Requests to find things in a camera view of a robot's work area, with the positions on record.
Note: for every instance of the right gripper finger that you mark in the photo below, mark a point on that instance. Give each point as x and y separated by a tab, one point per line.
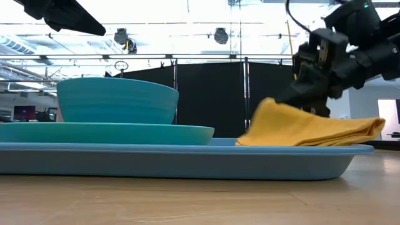
306	93
320	110

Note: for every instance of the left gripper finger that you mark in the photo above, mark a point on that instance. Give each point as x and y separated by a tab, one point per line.
87	25

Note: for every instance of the yellow cloth napkin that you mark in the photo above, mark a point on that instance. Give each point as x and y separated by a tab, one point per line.
297	128

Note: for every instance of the blue ribbed bowl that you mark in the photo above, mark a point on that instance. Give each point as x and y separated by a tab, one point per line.
118	100

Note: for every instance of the pink plastic cup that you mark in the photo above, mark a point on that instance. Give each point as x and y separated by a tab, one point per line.
59	116

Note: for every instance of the teal round plate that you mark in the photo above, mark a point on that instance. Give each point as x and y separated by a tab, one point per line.
109	134

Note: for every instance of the blue plastic serving tray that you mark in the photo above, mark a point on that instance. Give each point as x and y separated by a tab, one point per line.
187	165

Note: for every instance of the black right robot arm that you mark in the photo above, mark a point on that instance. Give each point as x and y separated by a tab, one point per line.
384	56

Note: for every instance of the black ceiling lamp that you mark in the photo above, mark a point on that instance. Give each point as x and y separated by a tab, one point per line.
131	47
221	36
121	36

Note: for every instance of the dark red monitor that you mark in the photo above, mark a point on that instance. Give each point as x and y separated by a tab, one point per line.
24	112

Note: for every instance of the grey overhead rail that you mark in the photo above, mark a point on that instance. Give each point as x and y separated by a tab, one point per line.
78	56

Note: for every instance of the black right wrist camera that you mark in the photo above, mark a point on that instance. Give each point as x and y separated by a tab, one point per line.
331	39

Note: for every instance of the black table frame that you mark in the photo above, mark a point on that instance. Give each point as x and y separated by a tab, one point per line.
387	145

